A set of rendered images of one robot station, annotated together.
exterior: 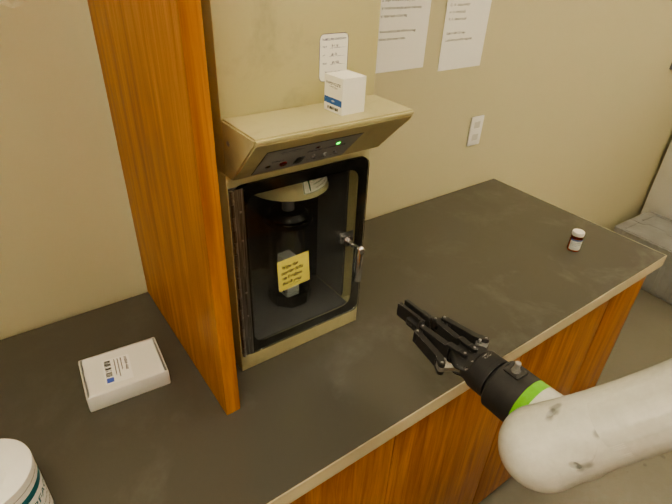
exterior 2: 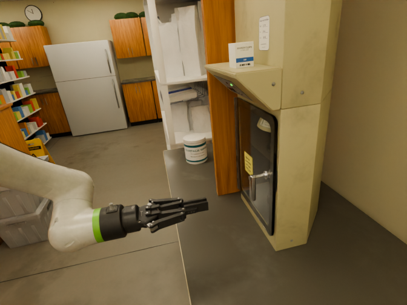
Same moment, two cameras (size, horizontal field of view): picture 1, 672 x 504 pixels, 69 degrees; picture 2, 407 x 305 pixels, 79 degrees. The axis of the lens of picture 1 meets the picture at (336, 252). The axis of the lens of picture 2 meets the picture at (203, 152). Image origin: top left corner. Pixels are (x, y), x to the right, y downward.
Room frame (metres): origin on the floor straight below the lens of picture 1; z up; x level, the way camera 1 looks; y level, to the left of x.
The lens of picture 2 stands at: (1.06, -0.68, 1.58)
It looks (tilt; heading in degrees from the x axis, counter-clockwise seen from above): 24 degrees down; 117
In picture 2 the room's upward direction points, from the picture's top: 6 degrees counter-clockwise
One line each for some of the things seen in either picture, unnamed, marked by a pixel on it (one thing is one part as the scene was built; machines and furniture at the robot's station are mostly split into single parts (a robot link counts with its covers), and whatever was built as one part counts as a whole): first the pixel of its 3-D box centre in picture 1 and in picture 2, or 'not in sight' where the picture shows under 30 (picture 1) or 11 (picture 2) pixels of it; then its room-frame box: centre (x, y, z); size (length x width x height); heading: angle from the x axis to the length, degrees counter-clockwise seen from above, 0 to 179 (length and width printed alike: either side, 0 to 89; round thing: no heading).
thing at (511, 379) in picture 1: (510, 389); (114, 221); (0.57, -0.30, 1.15); 0.09 x 0.06 x 0.12; 127
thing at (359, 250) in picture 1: (353, 259); (257, 186); (0.91, -0.04, 1.17); 0.05 x 0.03 x 0.10; 37
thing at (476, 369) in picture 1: (475, 364); (142, 216); (0.63, -0.25, 1.14); 0.09 x 0.08 x 0.07; 37
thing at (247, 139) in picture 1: (322, 142); (236, 83); (0.83, 0.03, 1.46); 0.32 x 0.11 x 0.10; 127
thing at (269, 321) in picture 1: (305, 258); (252, 162); (0.87, 0.06, 1.19); 0.30 x 0.01 x 0.40; 127
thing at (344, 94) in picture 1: (344, 92); (240, 54); (0.85, 0.00, 1.54); 0.05 x 0.05 x 0.06; 39
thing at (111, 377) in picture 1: (124, 372); not in sight; (0.74, 0.44, 0.96); 0.16 x 0.12 x 0.04; 122
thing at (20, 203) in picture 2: not in sight; (20, 186); (-1.46, 0.38, 0.49); 0.60 x 0.42 x 0.33; 127
